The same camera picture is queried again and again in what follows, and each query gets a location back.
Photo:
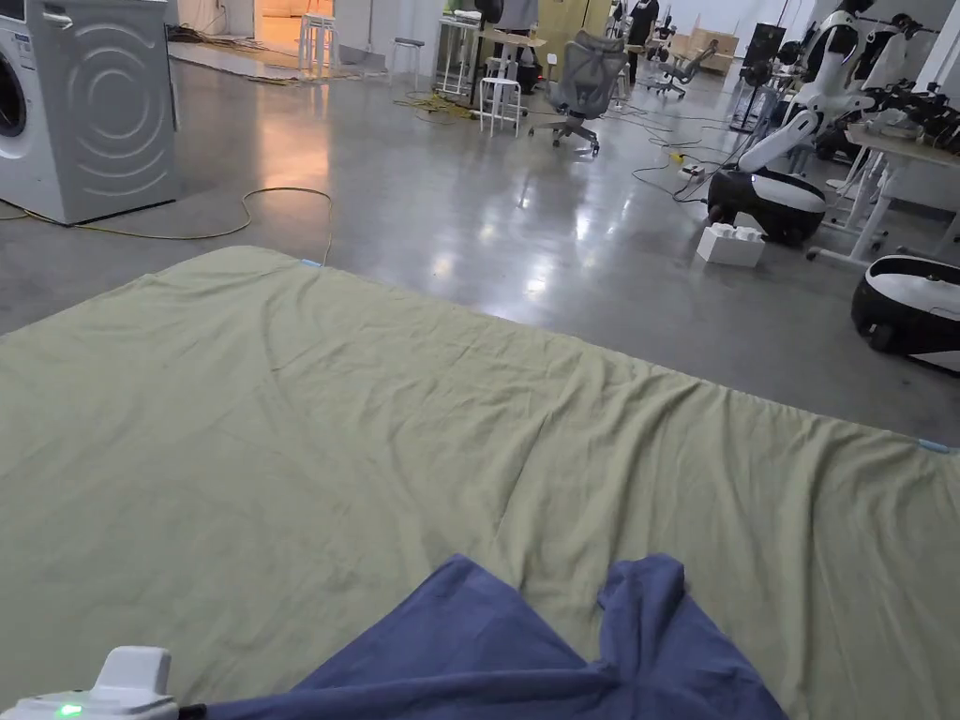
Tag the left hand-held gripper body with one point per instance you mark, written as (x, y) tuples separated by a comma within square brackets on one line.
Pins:
[(127, 686)]

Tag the dark blue shirt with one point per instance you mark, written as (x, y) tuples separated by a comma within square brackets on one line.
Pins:
[(525, 652)]

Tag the white and black robot base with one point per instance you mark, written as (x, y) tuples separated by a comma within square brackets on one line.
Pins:
[(911, 307)]

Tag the bed with pale green sheet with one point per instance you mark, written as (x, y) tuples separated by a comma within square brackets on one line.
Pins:
[(300, 420)]

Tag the white washing machine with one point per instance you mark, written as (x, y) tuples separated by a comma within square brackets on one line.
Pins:
[(90, 105)]

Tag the white power strip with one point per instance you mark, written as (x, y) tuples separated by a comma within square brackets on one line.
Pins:
[(691, 172)]

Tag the white and black robot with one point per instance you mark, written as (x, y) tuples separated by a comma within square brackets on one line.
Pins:
[(795, 150)]

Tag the white-legged desk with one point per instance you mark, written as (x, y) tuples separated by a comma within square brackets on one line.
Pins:
[(892, 172)]

